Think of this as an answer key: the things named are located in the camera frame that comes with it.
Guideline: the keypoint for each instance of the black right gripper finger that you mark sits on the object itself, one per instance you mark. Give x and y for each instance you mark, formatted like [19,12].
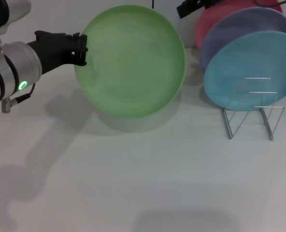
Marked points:
[186,9]

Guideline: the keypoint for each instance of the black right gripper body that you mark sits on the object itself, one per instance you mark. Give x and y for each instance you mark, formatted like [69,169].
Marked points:
[208,3]

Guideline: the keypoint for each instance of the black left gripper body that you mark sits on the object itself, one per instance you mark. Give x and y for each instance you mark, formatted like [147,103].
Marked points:
[53,50]

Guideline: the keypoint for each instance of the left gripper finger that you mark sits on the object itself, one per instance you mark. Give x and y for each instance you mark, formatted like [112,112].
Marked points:
[81,58]

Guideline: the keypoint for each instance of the green plastic plate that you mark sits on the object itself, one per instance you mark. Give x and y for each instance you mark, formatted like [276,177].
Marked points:
[133,62]

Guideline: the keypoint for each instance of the red plastic plate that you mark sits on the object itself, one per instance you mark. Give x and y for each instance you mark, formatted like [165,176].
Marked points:
[205,24]

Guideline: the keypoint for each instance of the purple plastic plate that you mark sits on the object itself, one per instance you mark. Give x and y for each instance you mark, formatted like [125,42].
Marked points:
[242,24]

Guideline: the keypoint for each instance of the teal plastic plate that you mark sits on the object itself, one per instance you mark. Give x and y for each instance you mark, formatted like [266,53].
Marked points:
[242,60]

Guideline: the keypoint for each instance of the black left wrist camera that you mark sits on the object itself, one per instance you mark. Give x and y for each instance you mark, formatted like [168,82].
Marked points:
[2,14]

